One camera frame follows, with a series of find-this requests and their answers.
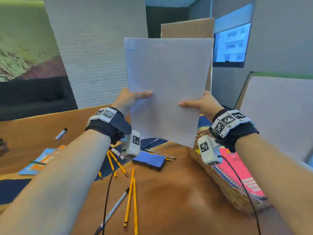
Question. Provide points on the person's right hand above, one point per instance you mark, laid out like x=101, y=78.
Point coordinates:
x=207, y=105

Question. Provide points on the person's left hand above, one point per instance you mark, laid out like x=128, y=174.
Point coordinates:
x=124, y=102

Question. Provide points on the white paper sheet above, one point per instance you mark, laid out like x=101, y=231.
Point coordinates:
x=168, y=90
x=129, y=44
x=281, y=115

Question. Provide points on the grey clear pen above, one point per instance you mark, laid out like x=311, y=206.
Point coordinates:
x=160, y=154

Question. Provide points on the blue eraser block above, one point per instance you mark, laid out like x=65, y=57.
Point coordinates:
x=149, y=160

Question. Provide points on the pink spiral notebook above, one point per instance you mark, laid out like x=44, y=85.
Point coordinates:
x=234, y=168

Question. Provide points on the woven wicker basket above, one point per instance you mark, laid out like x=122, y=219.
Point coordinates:
x=220, y=183

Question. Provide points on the bunch of yellow pencils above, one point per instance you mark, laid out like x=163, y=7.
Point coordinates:
x=129, y=198

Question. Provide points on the green pencil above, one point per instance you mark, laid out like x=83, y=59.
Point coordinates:
x=38, y=162

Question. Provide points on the silver ballpoint pens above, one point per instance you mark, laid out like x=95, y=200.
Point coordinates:
x=114, y=208

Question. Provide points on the person's left forearm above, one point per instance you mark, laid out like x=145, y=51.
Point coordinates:
x=53, y=183

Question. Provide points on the person's right forearm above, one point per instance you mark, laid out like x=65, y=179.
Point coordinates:
x=276, y=173

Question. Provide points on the black left wrist marker band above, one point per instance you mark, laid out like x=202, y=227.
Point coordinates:
x=107, y=129

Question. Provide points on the black wrist marker band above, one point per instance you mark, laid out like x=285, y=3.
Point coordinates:
x=107, y=129
x=242, y=137

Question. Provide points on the black right wrist marker band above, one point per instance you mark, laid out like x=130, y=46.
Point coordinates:
x=242, y=137

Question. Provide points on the window with building view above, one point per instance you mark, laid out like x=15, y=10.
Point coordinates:
x=232, y=44

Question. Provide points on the brown metal-framed board panel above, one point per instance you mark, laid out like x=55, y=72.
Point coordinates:
x=188, y=28

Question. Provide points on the dark sofa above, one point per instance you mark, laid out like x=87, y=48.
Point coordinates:
x=36, y=97

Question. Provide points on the grey roller blind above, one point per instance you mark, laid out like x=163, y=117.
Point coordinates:
x=232, y=19

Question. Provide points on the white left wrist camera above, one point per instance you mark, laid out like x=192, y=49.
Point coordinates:
x=130, y=146

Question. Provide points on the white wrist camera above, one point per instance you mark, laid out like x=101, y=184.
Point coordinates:
x=130, y=146
x=207, y=151

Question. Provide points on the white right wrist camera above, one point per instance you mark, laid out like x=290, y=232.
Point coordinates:
x=207, y=151

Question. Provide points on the large abstract wall painting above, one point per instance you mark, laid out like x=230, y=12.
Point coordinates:
x=24, y=41

